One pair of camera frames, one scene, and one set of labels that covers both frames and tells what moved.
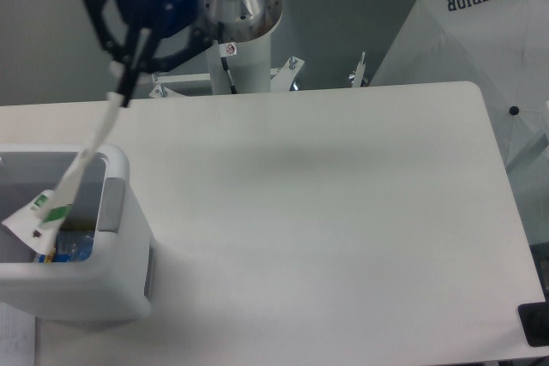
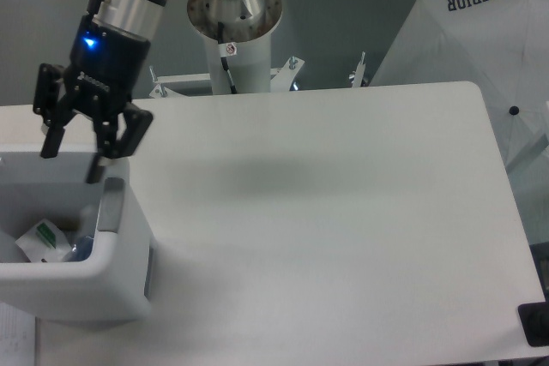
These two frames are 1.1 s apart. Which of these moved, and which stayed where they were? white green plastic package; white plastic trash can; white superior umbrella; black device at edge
Moved: white green plastic package
Stayed: white superior umbrella; black device at edge; white plastic trash can
